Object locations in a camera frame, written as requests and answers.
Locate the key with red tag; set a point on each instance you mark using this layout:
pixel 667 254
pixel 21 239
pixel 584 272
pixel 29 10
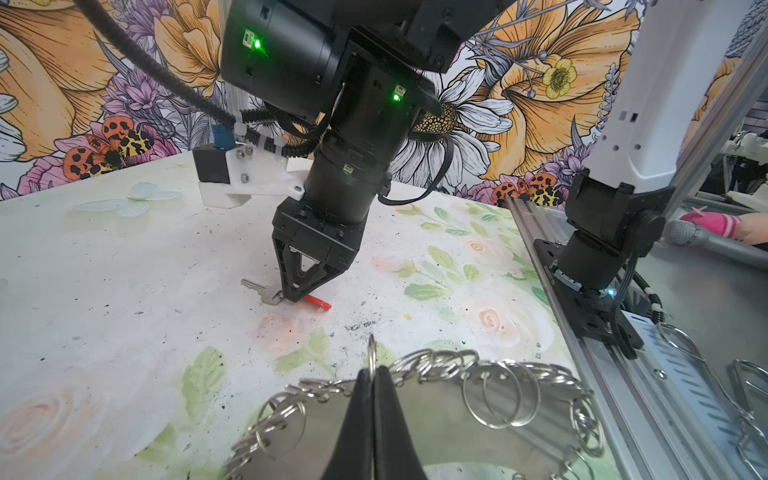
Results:
pixel 273 295

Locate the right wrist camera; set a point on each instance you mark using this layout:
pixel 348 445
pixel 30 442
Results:
pixel 231 173

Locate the pink object behind rail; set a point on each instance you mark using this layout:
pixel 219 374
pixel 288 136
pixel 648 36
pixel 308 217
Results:
pixel 749 228

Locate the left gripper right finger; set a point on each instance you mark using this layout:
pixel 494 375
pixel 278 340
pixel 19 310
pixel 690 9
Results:
pixel 394 456

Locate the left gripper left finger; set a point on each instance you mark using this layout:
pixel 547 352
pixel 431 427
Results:
pixel 352 457

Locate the aluminium front rail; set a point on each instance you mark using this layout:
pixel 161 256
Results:
pixel 662 418

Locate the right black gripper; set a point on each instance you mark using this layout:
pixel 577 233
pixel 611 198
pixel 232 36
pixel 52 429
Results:
pixel 317 237

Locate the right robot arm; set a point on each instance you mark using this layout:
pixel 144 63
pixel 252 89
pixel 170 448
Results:
pixel 488 100

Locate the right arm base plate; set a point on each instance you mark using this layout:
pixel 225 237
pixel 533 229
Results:
pixel 590 313

